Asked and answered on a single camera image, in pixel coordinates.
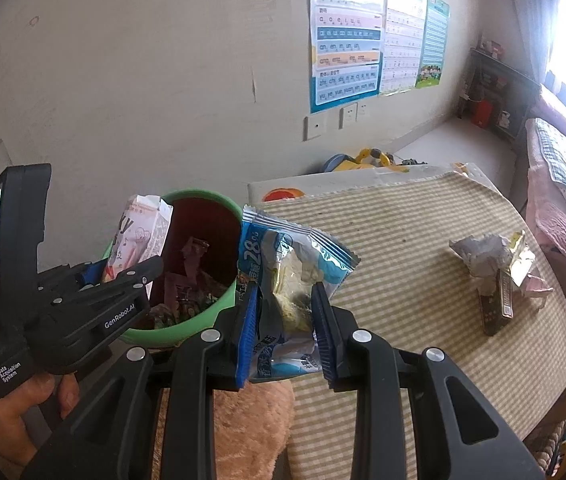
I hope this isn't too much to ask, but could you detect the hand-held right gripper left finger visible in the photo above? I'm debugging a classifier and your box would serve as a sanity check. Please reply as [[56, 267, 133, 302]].
[[20, 287, 261, 480]]

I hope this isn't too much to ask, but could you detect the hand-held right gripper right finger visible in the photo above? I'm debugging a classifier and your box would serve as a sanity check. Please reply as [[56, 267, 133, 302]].
[[310, 282, 546, 480]]

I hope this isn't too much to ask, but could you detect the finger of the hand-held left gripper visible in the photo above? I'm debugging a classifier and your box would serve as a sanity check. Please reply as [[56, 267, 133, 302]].
[[64, 259, 110, 289], [76, 256, 165, 348]]

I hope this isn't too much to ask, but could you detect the pink white snack wrapper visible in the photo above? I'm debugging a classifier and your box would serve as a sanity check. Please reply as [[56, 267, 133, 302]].
[[103, 195, 174, 283]]

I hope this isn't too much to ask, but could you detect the pile of wrappers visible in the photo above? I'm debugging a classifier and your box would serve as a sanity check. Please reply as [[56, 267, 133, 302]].
[[150, 237, 229, 331]]

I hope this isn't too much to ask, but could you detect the light blue snack packet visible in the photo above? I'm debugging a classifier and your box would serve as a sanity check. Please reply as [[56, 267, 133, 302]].
[[237, 204, 361, 385]]

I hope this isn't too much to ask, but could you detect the green waste bin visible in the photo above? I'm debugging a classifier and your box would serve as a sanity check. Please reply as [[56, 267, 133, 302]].
[[106, 189, 244, 347]]

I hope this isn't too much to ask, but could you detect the person's left hand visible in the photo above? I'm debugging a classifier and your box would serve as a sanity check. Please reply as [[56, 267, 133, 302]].
[[0, 374, 82, 476]]

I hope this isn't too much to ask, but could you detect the tan plush toy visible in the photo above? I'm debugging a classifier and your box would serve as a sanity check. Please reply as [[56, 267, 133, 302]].
[[153, 382, 296, 480]]

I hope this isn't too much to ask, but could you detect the striped beige tablecloth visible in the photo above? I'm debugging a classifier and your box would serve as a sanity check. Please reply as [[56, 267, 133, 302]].
[[258, 170, 566, 443]]

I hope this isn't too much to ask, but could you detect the white table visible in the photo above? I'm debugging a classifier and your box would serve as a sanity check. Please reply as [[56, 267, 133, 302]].
[[247, 161, 506, 203]]

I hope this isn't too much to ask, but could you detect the white crumpled wrapper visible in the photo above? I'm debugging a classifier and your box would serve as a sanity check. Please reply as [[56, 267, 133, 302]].
[[450, 235, 511, 281]]

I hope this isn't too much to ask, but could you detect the brown snack packet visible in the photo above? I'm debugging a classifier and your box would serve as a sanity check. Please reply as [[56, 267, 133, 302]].
[[479, 270, 514, 337]]

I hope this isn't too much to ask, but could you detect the yellow toy truck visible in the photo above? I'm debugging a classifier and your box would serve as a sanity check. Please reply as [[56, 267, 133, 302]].
[[325, 147, 428, 173]]

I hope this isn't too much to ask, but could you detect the gold foil wrapper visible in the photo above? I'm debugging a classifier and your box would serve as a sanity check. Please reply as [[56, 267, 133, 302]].
[[507, 230, 537, 287]]

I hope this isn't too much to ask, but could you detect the pale pink wrapper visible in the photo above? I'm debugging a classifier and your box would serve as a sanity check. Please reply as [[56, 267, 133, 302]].
[[517, 272, 554, 302]]

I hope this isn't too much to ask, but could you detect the bed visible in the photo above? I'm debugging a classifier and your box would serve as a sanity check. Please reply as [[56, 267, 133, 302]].
[[523, 85, 566, 321]]

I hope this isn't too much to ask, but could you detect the red box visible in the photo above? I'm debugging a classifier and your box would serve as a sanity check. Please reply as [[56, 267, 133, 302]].
[[472, 100, 494, 128]]

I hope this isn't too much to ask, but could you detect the blue plaid blanket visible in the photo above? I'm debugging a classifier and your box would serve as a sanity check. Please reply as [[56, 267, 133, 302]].
[[533, 117, 566, 261]]

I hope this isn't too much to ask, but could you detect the dark metal shelf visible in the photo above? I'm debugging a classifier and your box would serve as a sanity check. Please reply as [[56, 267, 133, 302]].
[[458, 47, 541, 151]]

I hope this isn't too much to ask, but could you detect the purple pillow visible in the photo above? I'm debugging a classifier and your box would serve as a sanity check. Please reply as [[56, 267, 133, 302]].
[[533, 87, 566, 151]]

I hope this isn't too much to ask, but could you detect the pink floral curtain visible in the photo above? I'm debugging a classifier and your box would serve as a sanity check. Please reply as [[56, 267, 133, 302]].
[[508, 0, 564, 91]]

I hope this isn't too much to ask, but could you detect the white wall plate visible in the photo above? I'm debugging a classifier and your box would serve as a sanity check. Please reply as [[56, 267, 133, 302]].
[[304, 114, 324, 142]]

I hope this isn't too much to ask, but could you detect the white wall socket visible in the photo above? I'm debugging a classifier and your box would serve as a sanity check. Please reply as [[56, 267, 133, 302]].
[[339, 102, 359, 130]]

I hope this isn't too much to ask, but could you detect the blue bordered wall poster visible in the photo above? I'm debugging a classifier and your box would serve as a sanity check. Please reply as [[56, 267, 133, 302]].
[[308, 0, 384, 115]]

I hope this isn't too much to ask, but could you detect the white chart wall poster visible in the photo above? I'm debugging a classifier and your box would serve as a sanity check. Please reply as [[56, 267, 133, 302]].
[[379, 0, 428, 97]]

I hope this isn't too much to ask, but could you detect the green bordered wall poster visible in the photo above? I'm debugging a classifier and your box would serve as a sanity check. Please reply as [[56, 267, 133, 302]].
[[415, 0, 450, 88]]

